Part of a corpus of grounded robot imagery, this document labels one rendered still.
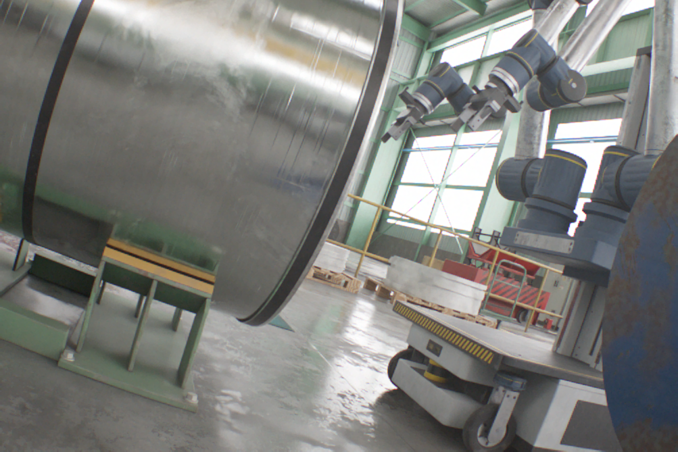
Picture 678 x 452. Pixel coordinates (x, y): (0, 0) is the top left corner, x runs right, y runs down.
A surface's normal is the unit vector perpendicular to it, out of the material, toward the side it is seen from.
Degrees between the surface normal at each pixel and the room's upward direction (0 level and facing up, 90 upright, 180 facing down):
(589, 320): 90
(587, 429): 90
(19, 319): 90
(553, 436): 90
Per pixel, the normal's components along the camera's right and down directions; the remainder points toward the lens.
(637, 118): 0.25, 0.03
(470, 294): 0.51, 0.12
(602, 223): -0.51, -0.23
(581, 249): -0.91, -0.33
